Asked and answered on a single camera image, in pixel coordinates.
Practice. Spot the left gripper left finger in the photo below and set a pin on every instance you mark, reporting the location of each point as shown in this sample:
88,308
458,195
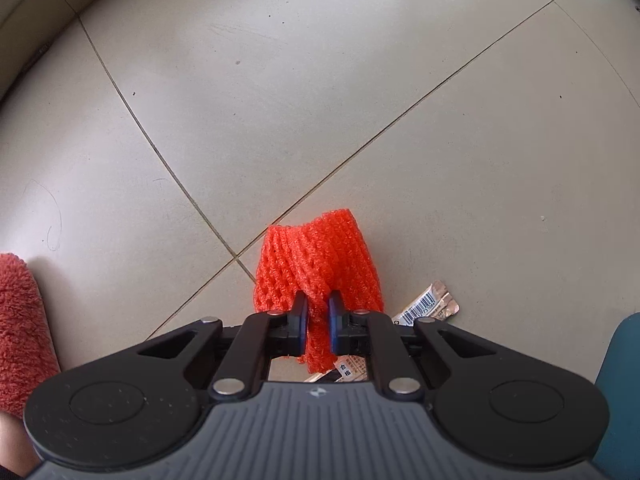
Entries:
262,337

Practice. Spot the dark teal trash bin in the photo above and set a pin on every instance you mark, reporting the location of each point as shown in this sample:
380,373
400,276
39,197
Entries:
619,453

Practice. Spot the orange foam fruit net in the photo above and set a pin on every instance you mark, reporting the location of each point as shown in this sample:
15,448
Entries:
316,258

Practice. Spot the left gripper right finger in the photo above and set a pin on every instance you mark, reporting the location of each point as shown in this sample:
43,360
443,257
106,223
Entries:
373,336

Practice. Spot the barcode foil wrapper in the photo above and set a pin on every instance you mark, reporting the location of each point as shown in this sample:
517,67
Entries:
434,302

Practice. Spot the red fuzzy slipper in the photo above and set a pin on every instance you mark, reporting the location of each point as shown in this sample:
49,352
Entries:
27,351

